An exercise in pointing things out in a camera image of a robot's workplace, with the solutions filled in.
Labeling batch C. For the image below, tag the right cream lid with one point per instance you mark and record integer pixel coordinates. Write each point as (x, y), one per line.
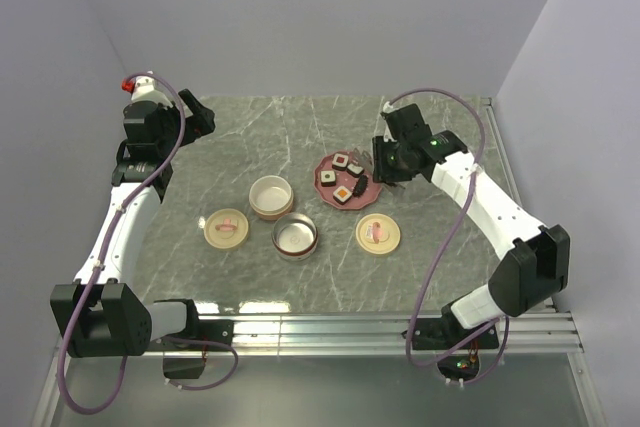
(378, 234)

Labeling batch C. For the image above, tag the pink polka dot plate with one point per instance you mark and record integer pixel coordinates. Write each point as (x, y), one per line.
(344, 179)

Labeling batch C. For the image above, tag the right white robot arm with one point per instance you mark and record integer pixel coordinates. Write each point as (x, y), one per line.
(533, 259)

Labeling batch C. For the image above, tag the left cream lid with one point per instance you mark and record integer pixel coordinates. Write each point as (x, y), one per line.
(226, 229)

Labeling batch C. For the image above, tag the steel lunch box container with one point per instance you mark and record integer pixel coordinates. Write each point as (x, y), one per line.
(294, 236)

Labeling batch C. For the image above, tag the sushi roll red centre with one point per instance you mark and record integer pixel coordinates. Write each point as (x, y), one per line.
(340, 161)

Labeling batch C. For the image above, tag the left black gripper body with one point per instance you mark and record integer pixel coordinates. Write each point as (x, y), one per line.
(171, 120)

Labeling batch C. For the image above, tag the black spiky food piece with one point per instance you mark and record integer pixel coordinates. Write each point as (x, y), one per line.
(360, 186)

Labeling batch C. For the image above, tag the cream lunch box container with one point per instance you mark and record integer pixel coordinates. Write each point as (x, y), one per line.
(271, 197)

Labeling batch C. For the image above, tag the sushi roll pale centre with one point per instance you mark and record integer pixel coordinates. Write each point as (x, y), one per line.
(354, 170)

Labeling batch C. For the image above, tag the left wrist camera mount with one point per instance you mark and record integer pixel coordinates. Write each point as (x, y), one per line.
(144, 88)

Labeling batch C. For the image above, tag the sushi roll orange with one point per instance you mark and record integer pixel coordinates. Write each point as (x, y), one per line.
(342, 195)

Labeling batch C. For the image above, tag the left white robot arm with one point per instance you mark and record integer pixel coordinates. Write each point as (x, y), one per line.
(99, 312)

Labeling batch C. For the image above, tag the aluminium rail frame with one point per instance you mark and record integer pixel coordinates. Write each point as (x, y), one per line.
(320, 341)

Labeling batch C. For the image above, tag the metal tongs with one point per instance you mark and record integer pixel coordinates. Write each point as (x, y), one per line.
(365, 159)

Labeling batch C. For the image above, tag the cream lid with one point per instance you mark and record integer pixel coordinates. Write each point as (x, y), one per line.
(226, 229)
(378, 234)

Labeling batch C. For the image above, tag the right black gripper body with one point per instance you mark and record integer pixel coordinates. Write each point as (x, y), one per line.
(390, 163)

